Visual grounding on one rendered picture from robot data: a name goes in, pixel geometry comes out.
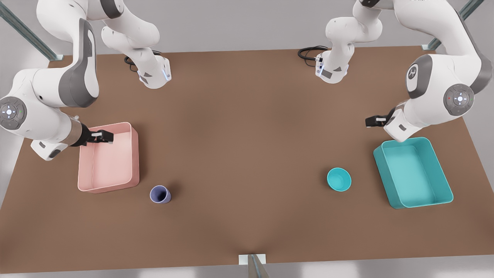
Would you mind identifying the teal plastic box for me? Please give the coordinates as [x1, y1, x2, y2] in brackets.
[373, 137, 454, 210]

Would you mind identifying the black cable loop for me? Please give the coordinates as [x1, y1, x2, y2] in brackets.
[124, 50, 162, 73]
[298, 46, 330, 68]

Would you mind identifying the silver frame post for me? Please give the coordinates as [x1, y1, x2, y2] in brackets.
[421, 0, 485, 51]
[0, 3, 64, 61]
[239, 254, 271, 278]

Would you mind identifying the teal bowl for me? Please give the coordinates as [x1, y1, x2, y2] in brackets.
[327, 167, 352, 192]

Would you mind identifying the purple cup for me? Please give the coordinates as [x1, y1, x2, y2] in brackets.
[150, 185, 172, 204]

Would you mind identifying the pink plastic box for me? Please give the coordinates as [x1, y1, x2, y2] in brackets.
[78, 122, 140, 194]

